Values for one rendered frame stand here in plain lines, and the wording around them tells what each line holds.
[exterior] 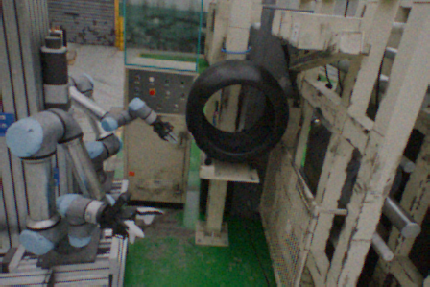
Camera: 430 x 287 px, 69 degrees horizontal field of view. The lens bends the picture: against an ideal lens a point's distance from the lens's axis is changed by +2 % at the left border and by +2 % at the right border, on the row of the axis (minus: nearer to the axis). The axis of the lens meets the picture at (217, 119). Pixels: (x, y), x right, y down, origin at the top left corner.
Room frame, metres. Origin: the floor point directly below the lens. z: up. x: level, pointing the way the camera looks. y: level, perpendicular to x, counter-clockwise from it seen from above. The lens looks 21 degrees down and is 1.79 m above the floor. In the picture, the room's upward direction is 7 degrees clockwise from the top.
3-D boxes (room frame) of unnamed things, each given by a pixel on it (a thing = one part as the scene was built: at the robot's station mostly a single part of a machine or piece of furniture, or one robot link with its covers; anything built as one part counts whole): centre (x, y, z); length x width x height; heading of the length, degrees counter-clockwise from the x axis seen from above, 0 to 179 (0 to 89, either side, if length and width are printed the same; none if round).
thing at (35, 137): (0.94, 0.61, 1.09); 0.15 x 0.12 x 0.55; 168
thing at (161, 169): (2.46, 0.49, 0.63); 0.56 x 0.41 x 1.27; 94
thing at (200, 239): (2.05, -0.07, 0.02); 0.27 x 0.27 x 0.04; 4
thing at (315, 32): (1.69, -0.41, 1.71); 0.61 x 0.25 x 0.15; 4
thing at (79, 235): (0.93, 0.46, 0.94); 0.11 x 0.08 x 0.11; 168
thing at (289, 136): (2.04, -0.47, 1.05); 0.20 x 0.15 x 0.30; 4
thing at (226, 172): (1.79, -0.10, 0.80); 0.37 x 0.36 x 0.02; 94
